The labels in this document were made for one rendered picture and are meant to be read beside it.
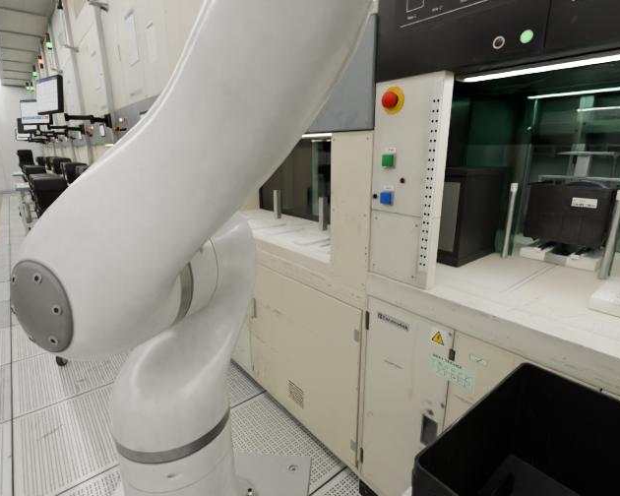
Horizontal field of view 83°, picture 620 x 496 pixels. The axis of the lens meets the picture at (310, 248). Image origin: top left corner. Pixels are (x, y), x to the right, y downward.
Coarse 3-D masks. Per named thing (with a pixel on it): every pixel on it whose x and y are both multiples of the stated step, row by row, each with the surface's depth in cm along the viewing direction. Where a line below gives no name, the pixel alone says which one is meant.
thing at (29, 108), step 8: (24, 104) 392; (32, 104) 389; (24, 112) 393; (32, 112) 390; (24, 120) 395; (32, 120) 392; (40, 120) 389; (48, 120) 387; (48, 128) 400; (56, 128) 402; (64, 128) 403; (72, 128) 409; (80, 128) 417
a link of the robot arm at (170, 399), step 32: (224, 224) 36; (224, 256) 35; (256, 256) 41; (192, 288) 31; (224, 288) 36; (192, 320) 38; (224, 320) 38; (160, 352) 37; (192, 352) 36; (224, 352) 37; (128, 384) 34; (160, 384) 34; (192, 384) 34; (224, 384) 38; (128, 416) 33; (160, 416) 33; (192, 416) 34; (224, 416) 38; (128, 448) 34; (160, 448) 33; (192, 448) 34
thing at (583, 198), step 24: (576, 168) 112; (552, 192) 111; (576, 192) 106; (600, 192) 102; (528, 216) 118; (552, 216) 112; (576, 216) 107; (600, 216) 103; (552, 240) 114; (576, 240) 109; (600, 240) 104
